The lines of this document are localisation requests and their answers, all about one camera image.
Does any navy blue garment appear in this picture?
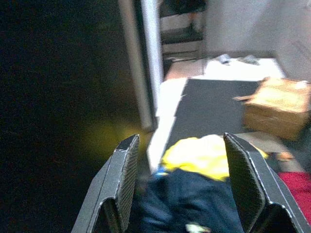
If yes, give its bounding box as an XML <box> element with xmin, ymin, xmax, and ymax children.
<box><xmin>136</xmin><ymin>168</ymin><xmax>245</xmax><ymax>233</ymax></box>

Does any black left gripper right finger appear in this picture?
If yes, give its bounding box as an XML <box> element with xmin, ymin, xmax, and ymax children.
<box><xmin>223</xmin><ymin>132</ymin><xmax>311</xmax><ymax>233</ymax></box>

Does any red garment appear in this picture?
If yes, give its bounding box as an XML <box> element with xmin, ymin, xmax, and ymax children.
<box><xmin>276</xmin><ymin>171</ymin><xmax>311</xmax><ymax>225</ymax></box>

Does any storage shelf rack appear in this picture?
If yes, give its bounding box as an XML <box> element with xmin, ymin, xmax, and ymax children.
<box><xmin>159</xmin><ymin>0</ymin><xmax>207</xmax><ymax>58</ymax></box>

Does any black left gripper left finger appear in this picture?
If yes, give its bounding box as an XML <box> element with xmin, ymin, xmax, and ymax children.
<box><xmin>70</xmin><ymin>133</ymin><xmax>141</xmax><ymax>233</ymax></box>

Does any white door frame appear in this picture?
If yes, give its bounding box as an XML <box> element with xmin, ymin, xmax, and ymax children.
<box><xmin>119</xmin><ymin>0</ymin><xmax>163</xmax><ymax>132</ymax></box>

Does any dark grey floor mat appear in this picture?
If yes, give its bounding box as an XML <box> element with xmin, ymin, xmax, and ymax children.
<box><xmin>170</xmin><ymin>78</ymin><xmax>265</xmax><ymax>141</ymax></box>

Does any yellow garment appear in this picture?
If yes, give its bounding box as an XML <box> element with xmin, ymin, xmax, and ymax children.
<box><xmin>159</xmin><ymin>134</ymin><xmax>269</xmax><ymax>182</ymax></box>

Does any brown cardboard box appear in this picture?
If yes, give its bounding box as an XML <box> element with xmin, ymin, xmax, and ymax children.
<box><xmin>234</xmin><ymin>77</ymin><xmax>311</xmax><ymax>141</ymax></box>

